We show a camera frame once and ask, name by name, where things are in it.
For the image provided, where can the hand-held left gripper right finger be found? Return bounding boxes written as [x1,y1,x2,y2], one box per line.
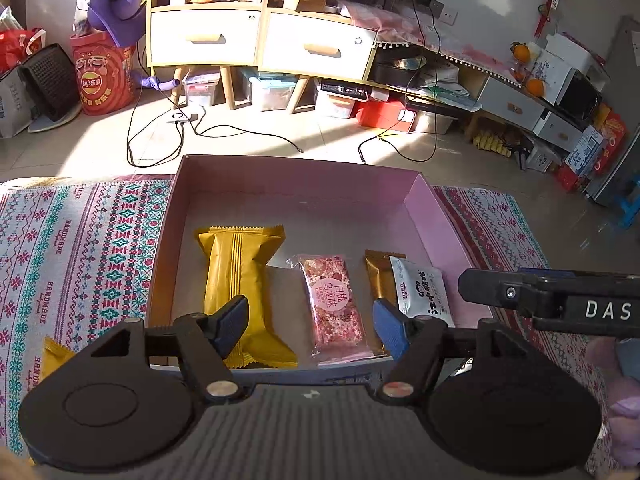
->
[372,298,536,406]

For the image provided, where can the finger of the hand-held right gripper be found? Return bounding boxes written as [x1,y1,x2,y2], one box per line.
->
[459,267,576,318]

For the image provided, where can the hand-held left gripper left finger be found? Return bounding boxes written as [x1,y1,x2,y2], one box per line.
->
[90,295,251,403]

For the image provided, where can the yellow snack packet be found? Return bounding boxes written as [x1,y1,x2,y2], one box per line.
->
[40,336,76,381]
[194,225,299,370]

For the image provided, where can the white black-print snack packet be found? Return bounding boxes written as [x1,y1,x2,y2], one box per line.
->
[389,255,456,328]

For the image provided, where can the brown gold snack packet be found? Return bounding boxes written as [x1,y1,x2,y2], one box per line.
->
[364,249,407,306]

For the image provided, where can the pink snack packet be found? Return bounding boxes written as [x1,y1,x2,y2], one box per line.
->
[287,253,383,366]

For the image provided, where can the pink cardboard box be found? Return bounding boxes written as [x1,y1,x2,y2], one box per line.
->
[145,155,496,376]

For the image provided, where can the pink plush cloth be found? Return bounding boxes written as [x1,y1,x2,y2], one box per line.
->
[585,335,640,466]

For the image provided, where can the blue stool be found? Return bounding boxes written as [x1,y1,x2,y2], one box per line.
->
[612,175,640,231]

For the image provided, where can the yellow ridged objects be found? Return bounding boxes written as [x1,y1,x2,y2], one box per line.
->
[472,130,512,158]

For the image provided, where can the patterned woven tablecloth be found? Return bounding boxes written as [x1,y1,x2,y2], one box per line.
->
[0,175,616,480]

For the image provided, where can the red carton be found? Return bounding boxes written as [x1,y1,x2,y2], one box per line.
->
[595,110,628,171]

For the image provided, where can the low white cabinet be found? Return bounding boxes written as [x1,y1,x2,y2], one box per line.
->
[370,45,596,151]

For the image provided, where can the red shoe box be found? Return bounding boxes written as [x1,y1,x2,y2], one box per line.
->
[356,99,417,133]

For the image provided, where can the black appliance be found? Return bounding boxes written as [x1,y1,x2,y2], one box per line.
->
[555,67,603,121]

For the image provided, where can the clear storage box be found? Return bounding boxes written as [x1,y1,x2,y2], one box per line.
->
[315,85,361,120]
[240,67,298,112]
[182,71,222,107]

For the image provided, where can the purple toy tube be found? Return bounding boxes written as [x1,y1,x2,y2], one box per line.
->
[140,75,181,93]

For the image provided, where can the white box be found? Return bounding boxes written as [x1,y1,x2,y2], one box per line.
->
[545,32,596,76]

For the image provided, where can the pink cloth cover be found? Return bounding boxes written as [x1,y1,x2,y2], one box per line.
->
[340,0,501,71]

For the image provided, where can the white cabinet drawer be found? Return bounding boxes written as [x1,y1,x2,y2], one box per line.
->
[150,10,262,66]
[261,12,377,81]

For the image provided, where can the black plastic basket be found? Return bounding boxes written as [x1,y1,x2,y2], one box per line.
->
[19,42,81,122]

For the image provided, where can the white paper bag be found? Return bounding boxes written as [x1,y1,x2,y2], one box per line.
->
[0,67,36,138]

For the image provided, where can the wooden shelf cabinet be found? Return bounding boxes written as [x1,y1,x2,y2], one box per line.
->
[145,0,378,111]

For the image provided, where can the red plastic bag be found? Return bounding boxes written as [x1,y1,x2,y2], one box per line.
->
[0,29,47,73]

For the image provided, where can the black cable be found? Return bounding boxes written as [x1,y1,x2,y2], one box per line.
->
[126,45,207,167]
[359,0,447,163]

